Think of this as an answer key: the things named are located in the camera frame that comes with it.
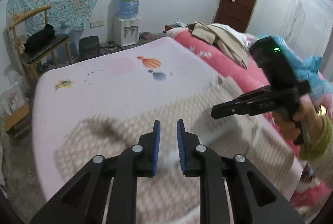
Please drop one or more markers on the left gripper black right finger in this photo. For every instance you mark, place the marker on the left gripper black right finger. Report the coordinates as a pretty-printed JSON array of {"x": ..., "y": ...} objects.
[{"x": 231, "y": 190}]

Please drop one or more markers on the white wall socket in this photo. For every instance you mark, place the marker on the white wall socket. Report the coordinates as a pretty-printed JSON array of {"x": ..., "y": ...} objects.
[{"x": 97, "y": 23}]

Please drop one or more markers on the wooden chair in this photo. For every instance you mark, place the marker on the wooden chair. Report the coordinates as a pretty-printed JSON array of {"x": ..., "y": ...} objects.
[{"x": 29, "y": 62}]

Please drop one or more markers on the black round bin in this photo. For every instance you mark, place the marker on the black round bin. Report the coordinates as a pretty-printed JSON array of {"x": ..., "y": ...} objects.
[{"x": 89, "y": 47}]

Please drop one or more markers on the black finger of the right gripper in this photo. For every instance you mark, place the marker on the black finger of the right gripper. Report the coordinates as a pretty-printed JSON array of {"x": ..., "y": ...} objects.
[{"x": 242, "y": 103}]

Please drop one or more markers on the blue water bottle on dispenser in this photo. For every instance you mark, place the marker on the blue water bottle on dispenser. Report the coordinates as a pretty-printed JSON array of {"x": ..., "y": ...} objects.
[{"x": 128, "y": 9}]

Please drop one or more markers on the blue plush toy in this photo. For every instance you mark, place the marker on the blue plush toy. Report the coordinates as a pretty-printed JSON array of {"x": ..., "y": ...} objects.
[{"x": 306, "y": 69}]

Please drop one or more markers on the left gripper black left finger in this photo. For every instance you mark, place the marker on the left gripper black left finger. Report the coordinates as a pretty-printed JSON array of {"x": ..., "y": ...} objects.
[{"x": 105, "y": 189}]

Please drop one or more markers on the green knitted sleeve forearm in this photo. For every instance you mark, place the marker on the green knitted sleeve forearm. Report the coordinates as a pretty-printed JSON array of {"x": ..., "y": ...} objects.
[{"x": 319, "y": 155}]

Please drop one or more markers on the spare blue water jug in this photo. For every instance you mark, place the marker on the spare blue water jug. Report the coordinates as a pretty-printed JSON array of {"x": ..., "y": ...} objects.
[{"x": 68, "y": 29}]

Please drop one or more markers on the beige white houndstooth sweater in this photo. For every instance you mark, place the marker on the beige white houndstooth sweater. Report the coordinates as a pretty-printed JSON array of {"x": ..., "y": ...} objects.
[{"x": 187, "y": 131}]

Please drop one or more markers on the small wooden stool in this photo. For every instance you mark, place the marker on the small wooden stool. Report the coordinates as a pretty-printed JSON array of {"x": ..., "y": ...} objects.
[{"x": 19, "y": 124}]

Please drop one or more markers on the pink cartoon bed sheet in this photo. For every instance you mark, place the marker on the pink cartoon bed sheet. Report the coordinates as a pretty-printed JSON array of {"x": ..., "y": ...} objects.
[{"x": 101, "y": 106}]

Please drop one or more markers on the beige folded garment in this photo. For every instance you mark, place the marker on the beige folded garment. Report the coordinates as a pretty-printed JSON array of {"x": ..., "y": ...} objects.
[{"x": 231, "y": 43}]

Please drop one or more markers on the black bag on chair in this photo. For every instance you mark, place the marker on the black bag on chair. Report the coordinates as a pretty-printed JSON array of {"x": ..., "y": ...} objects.
[{"x": 39, "y": 40}]

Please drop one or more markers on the white water dispenser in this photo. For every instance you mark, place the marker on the white water dispenser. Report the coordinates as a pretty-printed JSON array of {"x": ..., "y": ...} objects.
[{"x": 126, "y": 31}]

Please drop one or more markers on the pink fleece blanket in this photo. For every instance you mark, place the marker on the pink fleece blanket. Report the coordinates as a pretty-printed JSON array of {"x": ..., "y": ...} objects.
[{"x": 311, "y": 192}]

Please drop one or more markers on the right hand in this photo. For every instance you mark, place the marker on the right hand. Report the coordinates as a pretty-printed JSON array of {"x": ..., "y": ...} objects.
[{"x": 307, "y": 112}]

